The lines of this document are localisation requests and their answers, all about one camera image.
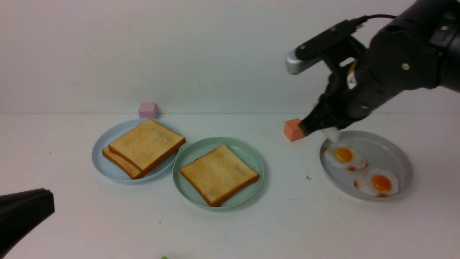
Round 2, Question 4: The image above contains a light blue plate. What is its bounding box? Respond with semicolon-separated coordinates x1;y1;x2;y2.
92;119;182;185

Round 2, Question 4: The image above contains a grey plate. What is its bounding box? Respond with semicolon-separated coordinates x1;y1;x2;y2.
319;131;413;202

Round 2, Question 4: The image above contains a toast slice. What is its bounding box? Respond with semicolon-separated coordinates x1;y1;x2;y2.
179;145;259;208
102;146;179;180
108;119;186;173

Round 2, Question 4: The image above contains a mint green plate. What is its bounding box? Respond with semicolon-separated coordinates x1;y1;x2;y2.
172;137;265;210

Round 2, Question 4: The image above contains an orange cube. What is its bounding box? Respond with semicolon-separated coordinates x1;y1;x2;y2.
283;118;305;142

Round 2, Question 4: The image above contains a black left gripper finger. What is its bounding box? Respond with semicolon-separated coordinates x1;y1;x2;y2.
0;188;55;258

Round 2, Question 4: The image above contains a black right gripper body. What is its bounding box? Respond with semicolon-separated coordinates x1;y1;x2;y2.
299;36;399;136

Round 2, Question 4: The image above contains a pink cube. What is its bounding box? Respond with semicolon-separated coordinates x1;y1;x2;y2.
138;102;158;119

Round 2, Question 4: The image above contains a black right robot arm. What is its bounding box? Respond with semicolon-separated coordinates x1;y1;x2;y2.
293;0;459;136

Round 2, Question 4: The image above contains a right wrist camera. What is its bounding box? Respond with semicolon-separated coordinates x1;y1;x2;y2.
285;16;366;75

